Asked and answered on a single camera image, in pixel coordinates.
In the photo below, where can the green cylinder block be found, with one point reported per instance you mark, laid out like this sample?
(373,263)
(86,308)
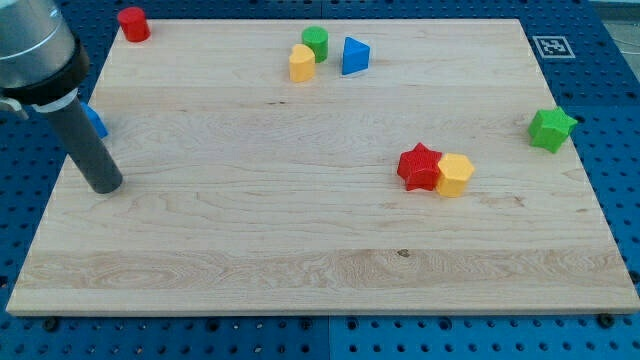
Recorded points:
(317,39)

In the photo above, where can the yellow hexagon block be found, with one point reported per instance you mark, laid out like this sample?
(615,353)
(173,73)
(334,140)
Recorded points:
(455,173)

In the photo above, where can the yellow heart block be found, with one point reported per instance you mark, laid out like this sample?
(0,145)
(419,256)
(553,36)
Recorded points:
(301,63)

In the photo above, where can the green star block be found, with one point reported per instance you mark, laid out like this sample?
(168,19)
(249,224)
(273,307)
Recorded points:
(550,128)

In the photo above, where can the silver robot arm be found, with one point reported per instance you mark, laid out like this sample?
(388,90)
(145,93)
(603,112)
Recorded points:
(42,61)

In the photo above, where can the blue triangle block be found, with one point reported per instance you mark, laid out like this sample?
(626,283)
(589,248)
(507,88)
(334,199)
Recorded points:
(355,56)

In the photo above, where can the blue block behind rod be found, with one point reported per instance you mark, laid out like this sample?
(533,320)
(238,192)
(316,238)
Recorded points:
(95,120)

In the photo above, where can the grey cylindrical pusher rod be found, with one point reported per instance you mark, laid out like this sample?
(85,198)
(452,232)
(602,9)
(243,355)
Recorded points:
(83,144)

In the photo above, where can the white fiducial marker tag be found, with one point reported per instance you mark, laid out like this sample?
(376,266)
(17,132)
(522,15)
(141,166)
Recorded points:
(553,47)

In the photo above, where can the red star block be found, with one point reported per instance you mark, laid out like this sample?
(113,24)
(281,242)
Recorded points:
(419,168)

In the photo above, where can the red cylinder block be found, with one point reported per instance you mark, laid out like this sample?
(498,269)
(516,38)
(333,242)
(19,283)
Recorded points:
(133,23)

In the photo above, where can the wooden board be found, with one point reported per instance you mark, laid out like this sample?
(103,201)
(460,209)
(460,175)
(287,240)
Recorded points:
(247,194)

